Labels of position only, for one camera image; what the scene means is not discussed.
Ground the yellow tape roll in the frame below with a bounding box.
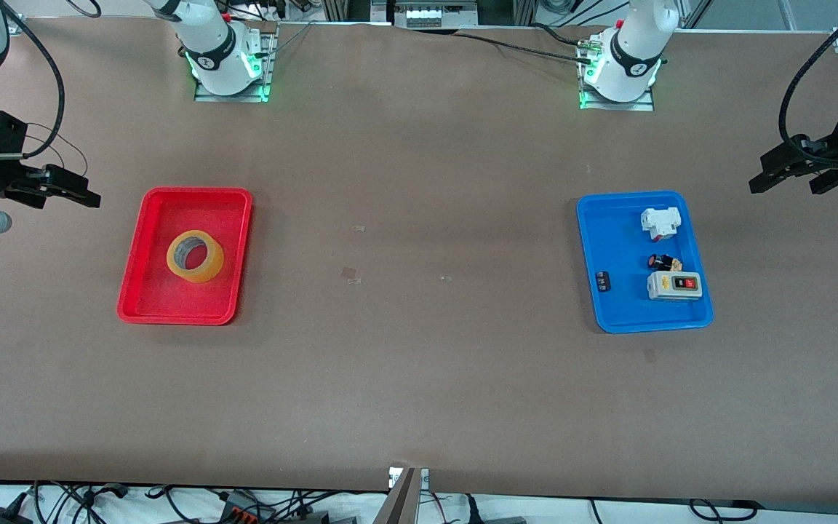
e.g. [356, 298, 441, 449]
[166, 230, 225, 285]

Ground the white circuit breaker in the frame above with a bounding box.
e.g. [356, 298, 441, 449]
[640, 207, 682, 242]

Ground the red plastic tray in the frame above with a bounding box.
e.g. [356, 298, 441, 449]
[117, 187, 254, 326]

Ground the blue plastic tray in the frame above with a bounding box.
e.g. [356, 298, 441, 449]
[577, 191, 714, 334]

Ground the grey power strip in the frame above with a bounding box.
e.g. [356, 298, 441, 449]
[392, 0, 479, 28]

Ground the orange black connector block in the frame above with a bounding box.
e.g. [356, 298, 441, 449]
[218, 491, 276, 524]

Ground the black plug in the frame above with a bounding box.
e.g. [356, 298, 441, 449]
[461, 493, 529, 524]

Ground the aluminium profile beam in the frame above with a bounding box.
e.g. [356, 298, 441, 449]
[373, 468, 421, 524]

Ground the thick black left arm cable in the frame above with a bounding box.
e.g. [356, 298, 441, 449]
[779, 0, 838, 167]

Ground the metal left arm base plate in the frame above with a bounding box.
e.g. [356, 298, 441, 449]
[578, 44, 655, 112]

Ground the grey switch box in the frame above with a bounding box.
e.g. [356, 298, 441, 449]
[647, 271, 703, 301]

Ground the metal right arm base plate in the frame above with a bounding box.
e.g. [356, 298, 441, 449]
[194, 24, 279, 103]

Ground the short black base cable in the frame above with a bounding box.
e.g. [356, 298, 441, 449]
[532, 22, 583, 48]

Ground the long black base cable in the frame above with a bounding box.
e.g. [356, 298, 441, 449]
[454, 31, 588, 63]

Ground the black cable tangle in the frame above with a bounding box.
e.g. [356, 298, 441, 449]
[0, 480, 362, 524]

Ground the black cable loop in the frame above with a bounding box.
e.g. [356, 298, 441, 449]
[687, 498, 763, 522]

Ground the white bracket plate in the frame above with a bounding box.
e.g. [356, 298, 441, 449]
[388, 467, 431, 490]

